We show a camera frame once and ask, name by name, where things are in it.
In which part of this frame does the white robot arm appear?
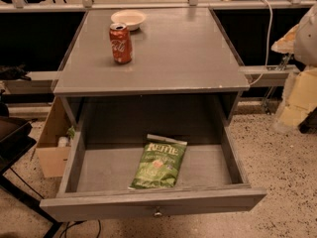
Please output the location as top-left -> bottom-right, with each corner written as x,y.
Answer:
271,4 -> 317,131

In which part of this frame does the green jalapeno chip bag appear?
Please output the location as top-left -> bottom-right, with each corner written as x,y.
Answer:
130,134 -> 187,189

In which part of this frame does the white hanging cable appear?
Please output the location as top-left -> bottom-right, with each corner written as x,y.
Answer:
248,0 -> 274,86

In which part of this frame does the black folding stand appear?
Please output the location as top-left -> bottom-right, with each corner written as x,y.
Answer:
0,116 -> 61,238

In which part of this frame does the red cola can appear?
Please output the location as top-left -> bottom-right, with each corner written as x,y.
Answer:
109,23 -> 132,63

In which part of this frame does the black floor cable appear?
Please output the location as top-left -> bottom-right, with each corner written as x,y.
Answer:
58,219 -> 102,238

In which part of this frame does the grey open drawer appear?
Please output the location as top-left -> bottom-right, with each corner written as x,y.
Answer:
41,128 -> 266,222

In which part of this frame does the grey metal rail frame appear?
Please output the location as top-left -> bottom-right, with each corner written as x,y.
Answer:
0,0 -> 317,94

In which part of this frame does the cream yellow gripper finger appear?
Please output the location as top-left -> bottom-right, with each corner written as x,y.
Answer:
274,67 -> 317,130

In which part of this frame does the silver drawer knob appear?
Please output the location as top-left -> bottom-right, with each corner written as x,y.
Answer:
154,206 -> 162,218

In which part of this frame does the white shallow bowl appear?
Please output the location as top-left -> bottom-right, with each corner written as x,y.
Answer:
111,10 -> 147,31

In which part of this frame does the brown cardboard box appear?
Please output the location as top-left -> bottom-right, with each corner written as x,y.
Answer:
36,97 -> 71,178

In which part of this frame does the grey wooden cabinet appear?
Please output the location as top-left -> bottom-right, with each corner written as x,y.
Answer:
54,8 -> 248,145

